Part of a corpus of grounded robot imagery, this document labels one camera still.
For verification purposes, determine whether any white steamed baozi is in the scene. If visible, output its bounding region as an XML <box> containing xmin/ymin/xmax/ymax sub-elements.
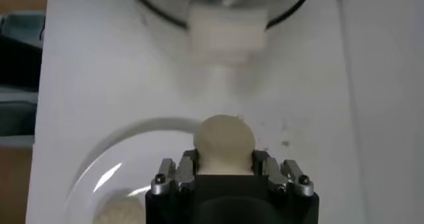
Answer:
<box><xmin>93</xmin><ymin>197</ymin><xmax>146</xmax><ymax>224</ymax></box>
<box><xmin>193</xmin><ymin>114</ymin><xmax>256</xmax><ymax>176</ymax></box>

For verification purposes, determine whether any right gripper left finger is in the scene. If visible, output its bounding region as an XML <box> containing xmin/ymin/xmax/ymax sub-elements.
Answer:
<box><xmin>150</xmin><ymin>148</ymin><xmax>201</xmax><ymax>196</ymax></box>

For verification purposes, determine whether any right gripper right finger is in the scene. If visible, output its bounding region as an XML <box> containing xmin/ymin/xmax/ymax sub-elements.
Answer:
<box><xmin>251</xmin><ymin>148</ymin><xmax>315</xmax><ymax>198</ymax></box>

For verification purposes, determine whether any steel steamer basket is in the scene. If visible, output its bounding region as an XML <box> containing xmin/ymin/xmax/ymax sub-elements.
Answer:
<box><xmin>122</xmin><ymin>0</ymin><xmax>348</xmax><ymax>47</ymax></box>

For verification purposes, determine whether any white oval plate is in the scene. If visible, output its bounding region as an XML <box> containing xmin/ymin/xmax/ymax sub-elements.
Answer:
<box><xmin>62</xmin><ymin>116</ymin><xmax>203</xmax><ymax>224</ymax></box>

